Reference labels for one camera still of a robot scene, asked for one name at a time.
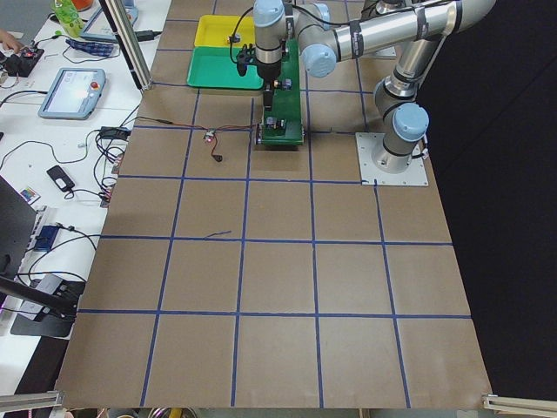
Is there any grey teach pendant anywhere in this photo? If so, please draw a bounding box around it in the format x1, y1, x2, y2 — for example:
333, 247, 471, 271
37, 68, 106, 120
79, 3, 141, 44

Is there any yellow plastic tray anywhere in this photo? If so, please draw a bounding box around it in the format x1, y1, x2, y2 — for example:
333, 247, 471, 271
194, 15, 255, 47

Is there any green push button switch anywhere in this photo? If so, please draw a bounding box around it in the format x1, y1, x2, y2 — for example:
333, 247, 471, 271
265, 116, 287, 131

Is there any red black power cable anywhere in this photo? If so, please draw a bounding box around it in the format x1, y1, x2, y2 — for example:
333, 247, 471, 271
130, 116, 258, 162

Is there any green plastic tray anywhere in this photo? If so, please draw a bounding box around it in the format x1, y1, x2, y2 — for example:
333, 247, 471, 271
187, 46, 263, 91

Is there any green conveyor belt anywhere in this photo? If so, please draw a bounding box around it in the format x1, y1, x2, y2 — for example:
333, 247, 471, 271
256, 39, 304, 147

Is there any aluminium frame post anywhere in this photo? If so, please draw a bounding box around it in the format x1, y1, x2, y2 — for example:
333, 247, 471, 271
99, 0, 152, 91

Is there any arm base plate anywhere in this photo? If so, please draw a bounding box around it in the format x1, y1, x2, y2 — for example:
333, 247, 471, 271
355, 132, 429, 187

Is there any black power adapter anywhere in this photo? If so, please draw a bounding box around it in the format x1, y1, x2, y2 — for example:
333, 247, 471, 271
99, 126, 131, 140

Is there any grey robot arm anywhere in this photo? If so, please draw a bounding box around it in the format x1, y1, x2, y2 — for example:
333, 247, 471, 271
249, 0, 494, 173

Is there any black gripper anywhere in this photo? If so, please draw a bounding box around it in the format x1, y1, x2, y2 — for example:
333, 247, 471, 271
259, 63, 281, 111

